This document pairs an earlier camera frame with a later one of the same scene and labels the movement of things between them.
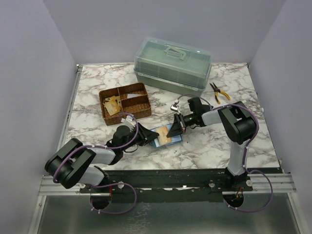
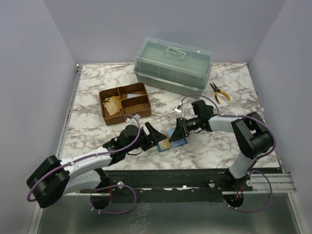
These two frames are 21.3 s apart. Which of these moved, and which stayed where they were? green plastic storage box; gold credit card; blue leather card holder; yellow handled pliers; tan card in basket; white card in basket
Moved: blue leather card holder; gold credit card
Stayed: tan card in basket; green plastic storage box; white card in basket; yellow handled pliers
